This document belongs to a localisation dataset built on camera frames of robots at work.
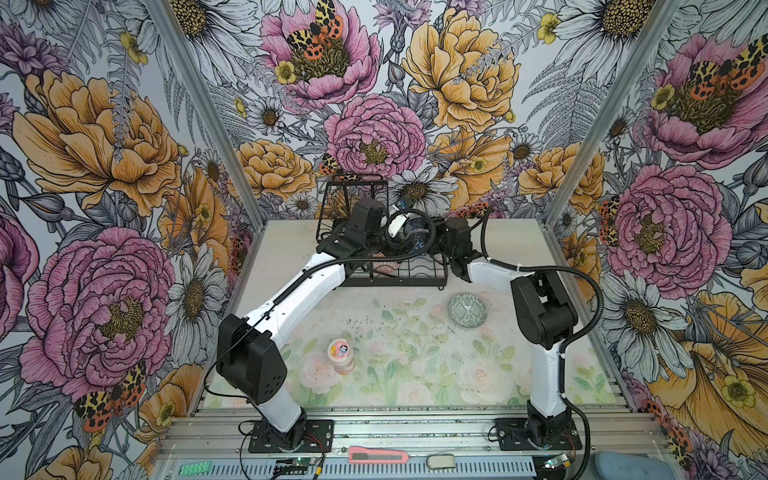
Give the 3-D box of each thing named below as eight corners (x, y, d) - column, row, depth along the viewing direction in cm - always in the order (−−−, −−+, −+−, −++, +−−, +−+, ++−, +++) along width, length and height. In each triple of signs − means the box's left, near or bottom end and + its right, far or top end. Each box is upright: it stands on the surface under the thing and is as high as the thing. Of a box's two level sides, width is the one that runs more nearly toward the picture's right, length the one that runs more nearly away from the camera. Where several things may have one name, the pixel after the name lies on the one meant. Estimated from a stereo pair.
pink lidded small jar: (332, 375, 86) (326, 360, 77) (335, 354, 90) (329, 338, 81) (354, 375, 86) (350, 360, 77) (356, 354, 90) (352, 338, 81)
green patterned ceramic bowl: (449, 328, 95) (452, 321, 91) (446, 301, 101) (448, 293, 97) (485, 328, 95) (489, 321, 91) (479, 301, 101) (483, 293, 97)
